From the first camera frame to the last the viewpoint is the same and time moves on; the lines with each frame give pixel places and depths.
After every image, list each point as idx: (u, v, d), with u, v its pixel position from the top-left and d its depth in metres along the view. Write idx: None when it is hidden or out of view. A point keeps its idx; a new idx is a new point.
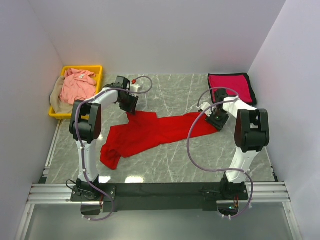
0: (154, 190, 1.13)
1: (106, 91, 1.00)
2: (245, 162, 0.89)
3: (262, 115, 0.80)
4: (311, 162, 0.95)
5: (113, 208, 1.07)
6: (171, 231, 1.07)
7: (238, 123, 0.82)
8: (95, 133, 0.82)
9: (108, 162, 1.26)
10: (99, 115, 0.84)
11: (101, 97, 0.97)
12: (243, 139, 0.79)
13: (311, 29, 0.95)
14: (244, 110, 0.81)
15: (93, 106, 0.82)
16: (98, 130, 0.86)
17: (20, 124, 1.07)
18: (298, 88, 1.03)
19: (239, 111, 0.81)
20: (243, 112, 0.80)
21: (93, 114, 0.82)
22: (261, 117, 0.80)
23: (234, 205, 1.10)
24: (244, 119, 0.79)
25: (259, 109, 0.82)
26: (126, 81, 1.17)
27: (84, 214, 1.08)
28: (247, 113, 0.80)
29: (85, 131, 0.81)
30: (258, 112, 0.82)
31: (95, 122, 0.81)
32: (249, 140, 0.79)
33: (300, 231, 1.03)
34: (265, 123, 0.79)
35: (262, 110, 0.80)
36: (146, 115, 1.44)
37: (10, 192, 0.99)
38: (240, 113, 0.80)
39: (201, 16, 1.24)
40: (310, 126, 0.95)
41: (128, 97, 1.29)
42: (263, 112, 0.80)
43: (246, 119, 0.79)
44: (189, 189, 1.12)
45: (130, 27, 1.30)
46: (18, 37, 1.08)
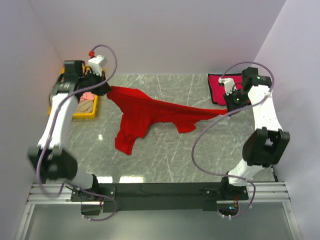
0: (154, 190, 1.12)
1: (60, 108, 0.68)
2: (248, 174, 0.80)
3: (282, 142, 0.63)
4: (310, 162, 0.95)
5: (114, 208, 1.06)
6: (171, 231, 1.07)
7: (250, 140, 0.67)
8: (68, 173, 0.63)
9: (123, 147, 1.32)
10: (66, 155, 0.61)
11: (58, 123, 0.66)
12: (250, 158, 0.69)
13: (310, 30, 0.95)
14: (264, 131, 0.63)
15: (54, 153, 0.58)
16: (71, 166, 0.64)
17: (20, 124, 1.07)
18: (298, 88, 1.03)
19: (256, 131, 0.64)
20: (262, 135, 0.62)
21: (59, 161, 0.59)
22: (280, 144, 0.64)
23: (234, 205, 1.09)
24: (259, 143, 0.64)
25: (282, 130, 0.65)
26: (78, 67, 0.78)
27: (84, 214, 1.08)
28: (264, 137, 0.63)
29: (57, 176, 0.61)
30: (279, 135, 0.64)
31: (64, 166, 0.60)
32: (257, 158, 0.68)
33: (300, 231, 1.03)
34: (281, 149, 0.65)
35: (285, 136, 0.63)
36: (146, 99, 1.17)
37: (10, 192, 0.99)
38: (257, 134, 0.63)
39: (201, 16, 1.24)
40: (311, 125, 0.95)
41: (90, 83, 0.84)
42: (285, 137, 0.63)
43: (261, 143, 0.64)
44: (189, 189, 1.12)
45: (130, 27, 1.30)
46: (18, 37, 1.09)
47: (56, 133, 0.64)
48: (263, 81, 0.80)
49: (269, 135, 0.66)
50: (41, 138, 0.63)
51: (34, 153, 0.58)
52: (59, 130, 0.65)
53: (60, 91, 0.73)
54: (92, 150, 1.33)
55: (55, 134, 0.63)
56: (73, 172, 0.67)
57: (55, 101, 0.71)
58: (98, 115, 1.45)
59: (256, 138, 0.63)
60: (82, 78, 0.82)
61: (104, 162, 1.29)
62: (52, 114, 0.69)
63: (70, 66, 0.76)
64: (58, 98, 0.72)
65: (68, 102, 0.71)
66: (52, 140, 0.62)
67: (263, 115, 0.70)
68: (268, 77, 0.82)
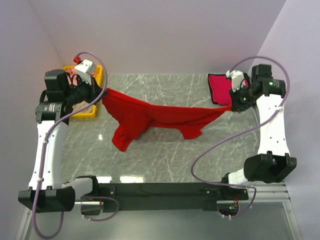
0: (153, 190, 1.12)
1: (46, 142, 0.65)
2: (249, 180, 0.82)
3: (286, 169, 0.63)
4: (310, 161, 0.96)
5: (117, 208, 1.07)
6: (171, 231, 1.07)
7: (252, 162, 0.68)
8: (65, 207, 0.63)
9: (118, 143, 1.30)
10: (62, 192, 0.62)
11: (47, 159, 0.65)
12: (251, 177, 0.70)
13: (310, 30, 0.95)
14: (269, 157, 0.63)
15: (48, 195, 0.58)
16: (70, 197, 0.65)
17: (20, 124, 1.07)
18: (298, 88, 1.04)
19: (261, 156, 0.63)
20: (266, 162, 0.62)
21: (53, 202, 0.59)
22: (283, 169, 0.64)
23: (234, 205, 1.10)
24: (262, 167, 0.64)
25: (290, 157, 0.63)
26: (62, 83, 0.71)
27: (84, 214, 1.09)
28: (267, 164, 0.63)
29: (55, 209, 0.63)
30: (285, 161, 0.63)
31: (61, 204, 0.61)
32: (259, 178, 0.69)
33: (300, 231, 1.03)
34: (285, 173, 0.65)
35: (290, 163, 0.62)
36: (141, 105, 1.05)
37: (10, 192, 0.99)
38: (260, 159, 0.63)
39: (201, 16, 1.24)
40: (311, 125, 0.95)
41: (76, 97, 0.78)
42: (291, 164, 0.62)
43: (264, 167, 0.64)
44: (189, 189, 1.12)
45: (130, 27, 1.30)
46: (19, 37, 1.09)
47: (48, 168, 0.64)
48: (277, 90, 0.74)
49: (275, 159, 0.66)
50: (31, 179, 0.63)
51: (27, 196, 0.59)
52: (49, 167, 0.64)
53: (45, 115, 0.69)
54: (92, 150, 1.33)
55: (47, 169, 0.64)
56: (72, 199, 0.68)
57: (40, 131, 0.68)
58: (98, 115, 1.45)
59: (260, 163, 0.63)
60: (67, 92, 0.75)
61: (104, 162, 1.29)
62: (40, 148, 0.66)
63: (51, 84, 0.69)
64: (42, 126, 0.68)
65: (56, 132, 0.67)
66: (44, 181, 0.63)
67: (271, 136, 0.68)
68: (282, 83, 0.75)
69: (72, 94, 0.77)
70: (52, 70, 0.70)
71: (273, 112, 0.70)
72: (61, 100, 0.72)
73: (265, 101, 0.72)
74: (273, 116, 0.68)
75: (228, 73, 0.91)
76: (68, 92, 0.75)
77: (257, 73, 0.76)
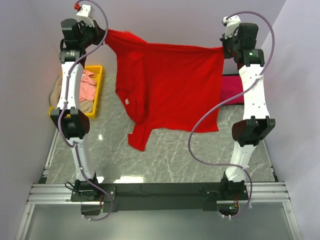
0: (154, 190, 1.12)
1: (70, 75, 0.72)
2: (243, 159, 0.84)
3: (268, 128, 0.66)
4: (310, 161, 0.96)
5: (111, 208, 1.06)
6: (171, 230, 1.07)
7: (238, 125, 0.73)
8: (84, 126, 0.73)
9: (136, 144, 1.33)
10: (81, 113, 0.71)
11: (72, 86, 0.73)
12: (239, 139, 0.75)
13: (310, 30, 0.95)
14: (252, 121, 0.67)
15: (72, 113, 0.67)
16: (85, 120, 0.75)
17: (20, 124, 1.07)
18: (298, 88, 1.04)
19: (246, 121, 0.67)
20: (250, 126, 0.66)
21: (75, 119, 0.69)
22: (265, 129, 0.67)
23: (234, 205, 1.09)
24: (246, 130, 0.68)
25: (268, 118, 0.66)
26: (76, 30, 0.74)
27: (84, 214, 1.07)
28: (252, 126, 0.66)
29: (75, 130, 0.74)
30: (265, 122, 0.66)
31: (80, 122, 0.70)
32: (245, 139, 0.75)
33: (300, 231, 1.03)
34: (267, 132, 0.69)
35: (270, 123, 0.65)
36: (138, 56, 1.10)
37: (10, 192, 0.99)
38: (246, 124, 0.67)
39: (201, 16, 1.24)
40: (311, 125, 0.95)
41: (88, 42, 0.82)
42: (270, 125, 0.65)
43: (249, 130, 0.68)
44: (189, 189, 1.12)
45: (130, 26, 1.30)
46: (19, 37, 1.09)
47: (71, 94, 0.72)
48: (255, 58, 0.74)
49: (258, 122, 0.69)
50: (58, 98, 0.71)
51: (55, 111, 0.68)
52: (73, 93, 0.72)
53: (68, 58, 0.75)
54: (92, 150, 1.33)
55: (70, 95, 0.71)
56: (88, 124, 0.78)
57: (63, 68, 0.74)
58: (98, 115, 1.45)
59: (245, 126, 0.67)
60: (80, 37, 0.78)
61: (104, 162, 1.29)
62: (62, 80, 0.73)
63: (68, 34, 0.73)
64: (65, 65, 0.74)
65: (77, 69, 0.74)
66: (68, 102, 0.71)
67: (254, 102, 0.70)
68: (261, 52, 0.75)
69: (85, 38, 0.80)
70: (66, 20, 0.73)
71: (254, 81, 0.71)
72: (78, 48, 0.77)
73: (247, 70, 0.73)
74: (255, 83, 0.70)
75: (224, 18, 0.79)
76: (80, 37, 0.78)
77: (241, 38, 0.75)
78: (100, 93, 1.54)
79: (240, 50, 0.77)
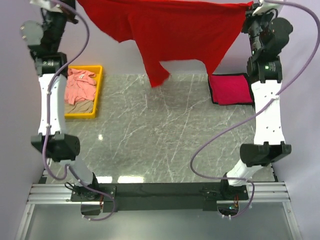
0: (153, 190, 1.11)
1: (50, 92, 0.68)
2: (248, 173, 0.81)
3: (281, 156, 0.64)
4: (310, 162, 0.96)
5: (113, 208, 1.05)
6: (171, 230, 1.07)
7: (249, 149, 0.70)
8: (73, 148, 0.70)
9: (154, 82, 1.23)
10: (68, 135, 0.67)
11: (52, 107, 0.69)
12: (249, 161, 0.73)
13: (310, 30, 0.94)
14: (265, 147, 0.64)
15: (57, 138, 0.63)
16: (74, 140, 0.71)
17: (20, 124, 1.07)
18: (299, 88, 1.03)
19: (259, 147, 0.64)
20: (262, 152, 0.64)
21: (63, 144, 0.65)
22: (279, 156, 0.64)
23: (234, 205, 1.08)
24: (259, 156, 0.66)
25: (285, 145, 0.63)
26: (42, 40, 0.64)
27: (84, 214, 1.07)
28: (265, 153, 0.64)
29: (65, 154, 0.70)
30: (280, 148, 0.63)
31: (69, 145, 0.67)
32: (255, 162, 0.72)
33: (300, 231, 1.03)
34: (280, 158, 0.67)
35: (285, 151, 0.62)
36: (129, 15, 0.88)
37: (10, 192, 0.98)
38: (258, 150, 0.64)
39: None
40: (311, 126, 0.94)
41: (59, 34, 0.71)
42: (285, 152, 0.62)
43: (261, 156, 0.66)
44: (189, 189, 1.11)
45: None
46: (19, 37, 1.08)
47: (54, 116, 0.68)
48: (272, 73, 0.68)
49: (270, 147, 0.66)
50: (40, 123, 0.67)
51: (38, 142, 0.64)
52: (55, 115, 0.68)
53: (45, 70, 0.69)
54: (92, 150, 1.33)
55: (53, 117, 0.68)
56: (78, 143, 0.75)
57: (43, 84, 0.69)
58: (98, 115, 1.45)
59: (257, 153, 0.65)
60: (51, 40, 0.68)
61: (104, 162, 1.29)
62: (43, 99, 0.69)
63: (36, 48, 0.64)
64: (44, 79, 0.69)
65: (58, 84, 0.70)
66: (52, 125, 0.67)
67: (268, 126, 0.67)
68: (279, 65, 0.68)
69: (55, 31, 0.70)
70: (26, 34, 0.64)
71: (268, 101, 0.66)
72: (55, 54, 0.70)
73: (261, 88, 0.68)
74: (268, 105, 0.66)
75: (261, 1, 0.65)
76: (53, 38, 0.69)
77: (264, 47, 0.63)
78: (100, 93, 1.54)
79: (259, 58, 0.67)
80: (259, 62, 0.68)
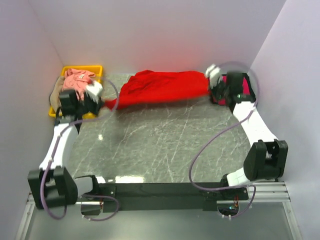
0: (154, 191, 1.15)
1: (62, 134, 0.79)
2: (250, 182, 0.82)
3: (281, 152, 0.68)
4: (310, 162, 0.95)
5: (116, 208, 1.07)
6: (171, 230, 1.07)
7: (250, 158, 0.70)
8: (69, 191, 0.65)
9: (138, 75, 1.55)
10: (67, 173, 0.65)
11: (59, 147, 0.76)
12: (254, 174, 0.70)
13: (310, 30, 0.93)
14: (261, 144, 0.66)
15: (55, 173, 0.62)
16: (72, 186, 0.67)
17: (20, 124, 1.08)
18: (299, 89, 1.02)
19: (255, 145, 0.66)
20: (261, 148, 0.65)
21: (59, 182, 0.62)
22: (279, 153, 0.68)
23: (234, 205, 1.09)
24: (260, 157, 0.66)
25: (279, 140, 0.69)
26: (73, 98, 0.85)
27: (84, 214, 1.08)
28: (264, 149, 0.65)
29: (59, 201, 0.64)
30: (277, 144, 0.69)
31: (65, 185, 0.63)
32: (261, 174, 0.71)
33: (300, 231, 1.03)
34: (282, 159, 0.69)
35: (282, 145, 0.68)
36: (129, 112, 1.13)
37: (10, 192, 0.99)
38: (256, 148, 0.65)
39: (202, 16, 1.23)
40: (310, 126, 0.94)
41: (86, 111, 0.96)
42: (282, 146, 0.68)
43: (262, 156, 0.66)
44: (189, 189, 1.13)
45: (130, 27, 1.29)
46: (18, 38, 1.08)
47: (58, 153, 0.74)
48: (245, 99, 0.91)
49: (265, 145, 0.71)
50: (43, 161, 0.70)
51: (36, 178, 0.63)
52: (60, 153, 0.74)
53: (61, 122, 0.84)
54: (92, 150, 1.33)
55: (58, 154, 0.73)
56: (75, 192, 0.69)
57: (56, 131, 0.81)
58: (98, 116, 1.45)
59: (257, 152, 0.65)
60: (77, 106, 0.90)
61: (104, 162, 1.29)
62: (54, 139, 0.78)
63: (66, 100, 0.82)
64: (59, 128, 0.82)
65: (69, 129, 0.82)
66: (54, 161, 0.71)
67: (256, 128, 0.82)
68: (249, 95, 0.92)
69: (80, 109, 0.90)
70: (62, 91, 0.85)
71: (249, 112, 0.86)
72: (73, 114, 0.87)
73: (241, 107, 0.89)
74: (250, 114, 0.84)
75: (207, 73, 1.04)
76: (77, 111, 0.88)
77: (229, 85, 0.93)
78: None
79: (230, 95, 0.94)
80: (233, 96, 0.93)
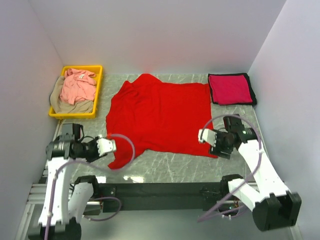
0: (154, 191, 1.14)
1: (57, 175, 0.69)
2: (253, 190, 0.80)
3: (295, 206, 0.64)
4: (310, 162, 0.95)
5: (117, 207, 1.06)
6: (171, 230, 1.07)
7: (260, 211, 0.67)
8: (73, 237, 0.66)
9: (139, 79, 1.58)
10: (69, 226, 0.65)
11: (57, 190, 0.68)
12: (266, 228, 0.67)
13: (311, 30, 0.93)
14: (273, 200, 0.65)
15: (57, 230, 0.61)
16: (74, 230, 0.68)
17: (20, 124, 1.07)
18: (299, 89, 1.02)
19: (267, 200, 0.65)
20: (273, 204, 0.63)
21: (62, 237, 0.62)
22: (292, 208, 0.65)
23: (234, 205, 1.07)
24: (271, 213, 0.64)
25: (292, 193, 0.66)
26: (76, 128, 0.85)
27: (84, 214, 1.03)
28: (277, 205, 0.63)
29: None
30: (289, 198, 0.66)
31: (68, 239, 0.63)
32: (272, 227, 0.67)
33: (300, 231, 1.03)
34: (295, 213, 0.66)
35: (296, 199, 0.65)
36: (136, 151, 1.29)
37: (10, 192, 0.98)
38: (267, 204, 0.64)
39: (202, 16, 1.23)
40: (311, 125, 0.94)
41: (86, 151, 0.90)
42: (296, 201, 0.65)
43: (274, 211, 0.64)
44: (189, 190, 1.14)
45: (130, 27, 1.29)
46: (18, 38, 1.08)
47: (57, 203, 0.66)
48: (251, 135, 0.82)
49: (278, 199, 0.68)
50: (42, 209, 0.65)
51: (36, 233, 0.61)
52: (59, 201, 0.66)
53: (55, 152, 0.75)
54: None
55: (56, 204, 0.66)
56: (78, 232, 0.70)
57: (50, 167, 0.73)
58: (98, 115, 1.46)
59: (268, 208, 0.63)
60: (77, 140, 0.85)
61: (104, 161, 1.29)
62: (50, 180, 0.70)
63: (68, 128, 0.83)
64: (52, 162, 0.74)
65: (65, 169, 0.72)
66: (54, 214, 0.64)
67: (267, 178, 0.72)
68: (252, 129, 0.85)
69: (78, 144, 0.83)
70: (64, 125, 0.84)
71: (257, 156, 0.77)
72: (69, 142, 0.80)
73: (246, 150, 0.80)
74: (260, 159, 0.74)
75: (201, 140, 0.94)
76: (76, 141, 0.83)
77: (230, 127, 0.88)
78: (100, 93, 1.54)
79: (234, 132, 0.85)
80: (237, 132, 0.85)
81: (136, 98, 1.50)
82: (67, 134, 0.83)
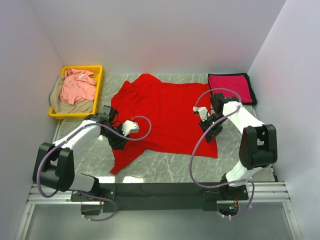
0: (154, 190, 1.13)
1: (85, 127, 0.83)
2: (248, 175, 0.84)
3: (271, 133, 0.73)
4: (310, 162, 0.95)
5: (116, 208, 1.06)
6: (171, 230, 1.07)
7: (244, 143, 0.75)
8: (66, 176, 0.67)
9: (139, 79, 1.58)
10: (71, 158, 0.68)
11: (77, 135, 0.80)
12: (250, 158, 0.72)
13: (310, 30, 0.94)
14: (251, 128, 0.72)
15: (61, 153, 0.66)
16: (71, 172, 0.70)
17: (20, 124, 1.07)
18: (299, 89, 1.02)
19: (246, 129, 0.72)
20: (252, 131, 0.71)
21: (60, 163, 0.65)
22: (269, 136, 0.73)
23: (234, 205, 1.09)
24: (252, 140, 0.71)
25: (267, 124, 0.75)
26: (112, 112, 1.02)
27: (84, 214, 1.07)
28: (254, 131, 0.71)
29: (53, 180, 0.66)
30: (265, 127, 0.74)
31: (65, 169, 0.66)
32: (257, 160, 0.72)
33: (300, 230, 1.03)
34: (274, 141, 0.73)
35: (271, 128, 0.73)
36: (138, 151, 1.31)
37: (10, 192, 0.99)
38: (247, 132, 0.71)
39: (202, 17, 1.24)
40: (310, 125, 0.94)
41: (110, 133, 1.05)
42: (271, 129, 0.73)
43: (255, 139, 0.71)
44: (189, 190, 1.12)
45: (130, 27, 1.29)
46: (18, 38, 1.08)
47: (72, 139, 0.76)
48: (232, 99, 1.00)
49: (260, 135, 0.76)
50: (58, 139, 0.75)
51: (45, 149, 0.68)
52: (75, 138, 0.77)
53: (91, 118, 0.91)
54: (92, 150, 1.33)
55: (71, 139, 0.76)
56: (70, 179, 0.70)
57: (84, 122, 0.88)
58: None
59: (249, 135, 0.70)
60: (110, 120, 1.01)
61: (104, 162, 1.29)
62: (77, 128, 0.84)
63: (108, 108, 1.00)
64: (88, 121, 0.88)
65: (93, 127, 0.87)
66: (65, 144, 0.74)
67: (244, 118, 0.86)
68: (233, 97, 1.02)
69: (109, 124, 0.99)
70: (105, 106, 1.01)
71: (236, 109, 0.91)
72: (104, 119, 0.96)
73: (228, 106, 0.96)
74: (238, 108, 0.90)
75: (195, 109, 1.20)
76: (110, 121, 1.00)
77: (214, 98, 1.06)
78: (100, 93, 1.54)
79: (217, 100, 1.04)
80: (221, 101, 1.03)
81: (136, 98, 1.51)
82: (104, 113, 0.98)
